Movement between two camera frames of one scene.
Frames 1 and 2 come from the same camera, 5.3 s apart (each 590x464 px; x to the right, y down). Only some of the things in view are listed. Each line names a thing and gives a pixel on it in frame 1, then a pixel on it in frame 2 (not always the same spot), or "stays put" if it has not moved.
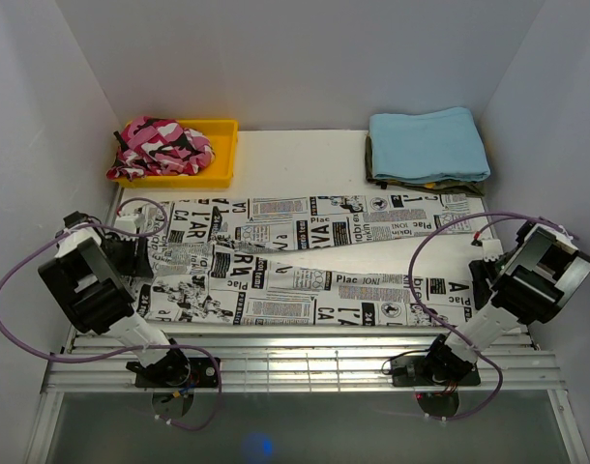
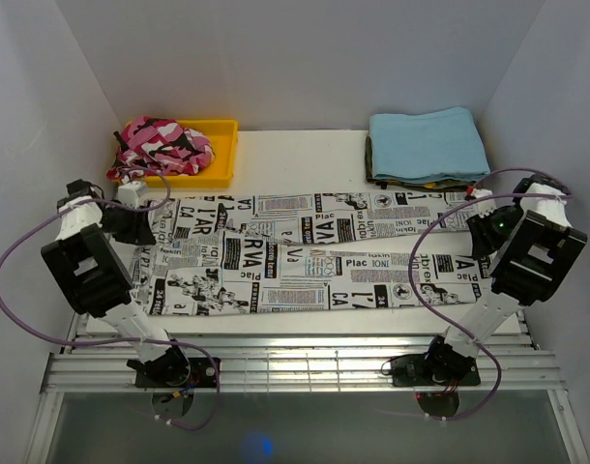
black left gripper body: x=122 y=253 to x=122 y=224
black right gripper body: x=482 y=270 to x=496 y=226
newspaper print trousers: x=225 y=260 stays put
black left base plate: x=203 y=374 stays put
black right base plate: x=411 y=371 stays put
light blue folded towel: x=432 y=147 stays put
